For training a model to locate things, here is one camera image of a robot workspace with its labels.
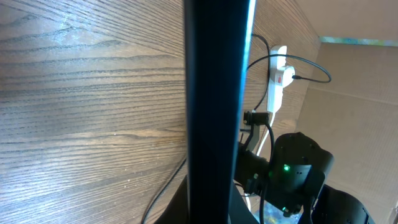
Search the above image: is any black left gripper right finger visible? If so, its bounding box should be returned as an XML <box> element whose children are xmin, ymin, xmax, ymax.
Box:
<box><xmin>229</xmin><ymin>183</ymin><xmax>259</xmax><ymax>224</ymax></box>

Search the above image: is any black USB charging cable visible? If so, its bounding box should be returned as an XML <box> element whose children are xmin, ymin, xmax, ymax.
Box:
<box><xmin>141</xmin><ymin>32</ymin><xmax>333</xmax><ymax>224</ymax></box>

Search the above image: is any white USB charger plug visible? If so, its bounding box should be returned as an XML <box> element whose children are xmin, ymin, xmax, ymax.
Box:
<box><xmin>280</xmin><ymin>65</ymin><xmax>295</xmax><ymax>88</ymax></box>

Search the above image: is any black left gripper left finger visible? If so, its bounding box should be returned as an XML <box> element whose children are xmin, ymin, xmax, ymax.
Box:
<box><xmin>154</xmin><ymin>177</ymin><xmax>188</xmax><ymax>224</ymax></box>

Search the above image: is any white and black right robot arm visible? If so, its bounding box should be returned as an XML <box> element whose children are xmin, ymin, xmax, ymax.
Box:
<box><xmin>234</xmin><ymin>133</ymin><xmax>374</xmax><ymax>224</ymax></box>

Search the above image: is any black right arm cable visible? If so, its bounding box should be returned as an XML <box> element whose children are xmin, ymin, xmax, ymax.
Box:
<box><xmin>259</xmin><ymin>123</ymin><xmax>276</xmax><ymax>224</ymax></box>

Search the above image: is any white power strip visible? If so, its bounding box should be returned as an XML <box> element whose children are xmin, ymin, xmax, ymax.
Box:
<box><xmin>267</xmin><ymin>45</ymin><xmax>287</xmax><ymax>113</ymax></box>

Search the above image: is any Galaxy S24 smartphone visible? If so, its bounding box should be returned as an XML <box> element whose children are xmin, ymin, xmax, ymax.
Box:
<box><xmin>183</xmin><ymin>0</ymin><xmax>256</xmax><ymax>223</ymax></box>

